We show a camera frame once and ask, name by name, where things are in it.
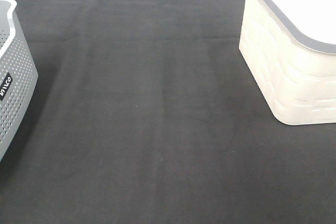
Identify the cream plastic storage basket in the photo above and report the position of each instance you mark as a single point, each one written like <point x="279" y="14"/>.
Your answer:
<point x="289" y="47"/>

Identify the black table cloth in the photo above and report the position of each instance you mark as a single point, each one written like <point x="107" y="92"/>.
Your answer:
<point x="145" y="112"/>

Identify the grey perforated plastic basket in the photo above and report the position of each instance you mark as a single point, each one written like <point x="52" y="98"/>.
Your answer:
<point x="18" y="74"/>

